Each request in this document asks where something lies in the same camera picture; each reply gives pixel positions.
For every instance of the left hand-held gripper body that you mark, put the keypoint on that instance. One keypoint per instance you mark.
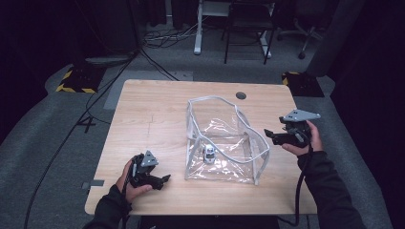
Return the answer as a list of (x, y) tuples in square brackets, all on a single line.
[(140, 175)]

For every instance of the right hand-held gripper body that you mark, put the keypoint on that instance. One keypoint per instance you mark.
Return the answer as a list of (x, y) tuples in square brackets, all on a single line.
[(296, 135)]

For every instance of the clear plastic bag white trim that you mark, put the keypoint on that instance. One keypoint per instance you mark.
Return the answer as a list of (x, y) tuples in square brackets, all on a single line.
[(226, 143)]

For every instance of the white toy car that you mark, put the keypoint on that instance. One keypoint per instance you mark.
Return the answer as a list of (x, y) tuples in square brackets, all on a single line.
[(209, 153)]

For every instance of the person's right hand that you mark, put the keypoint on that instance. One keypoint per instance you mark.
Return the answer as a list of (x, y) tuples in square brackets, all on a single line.
[(315, 140)]

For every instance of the person's left hand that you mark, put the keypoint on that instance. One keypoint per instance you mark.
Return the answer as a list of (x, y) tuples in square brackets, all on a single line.
[(122, 186)]

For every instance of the grey tape strip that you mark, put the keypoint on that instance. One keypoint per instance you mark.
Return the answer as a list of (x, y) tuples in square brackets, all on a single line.
[(95, 183)]

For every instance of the black table grommet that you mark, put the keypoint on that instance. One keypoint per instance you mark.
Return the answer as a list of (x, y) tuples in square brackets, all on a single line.
[(241, 95)]

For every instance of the yellow-black striped stand base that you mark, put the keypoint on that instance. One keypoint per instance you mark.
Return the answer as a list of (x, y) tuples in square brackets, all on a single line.
[(79, 82), (302, 84)]

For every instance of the office chair with wheels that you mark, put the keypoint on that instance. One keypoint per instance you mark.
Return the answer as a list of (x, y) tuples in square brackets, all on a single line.
[(305, 31)]

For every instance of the grey curtain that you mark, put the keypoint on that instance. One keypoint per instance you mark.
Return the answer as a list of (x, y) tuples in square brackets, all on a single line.
[(334, 38)]

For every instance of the black metal chair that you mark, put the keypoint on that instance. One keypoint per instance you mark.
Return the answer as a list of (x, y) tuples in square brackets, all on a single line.
[(248, 22)]

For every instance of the white desk frame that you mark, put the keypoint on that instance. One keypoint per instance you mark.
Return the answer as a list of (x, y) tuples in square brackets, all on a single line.
[(198, 31)]

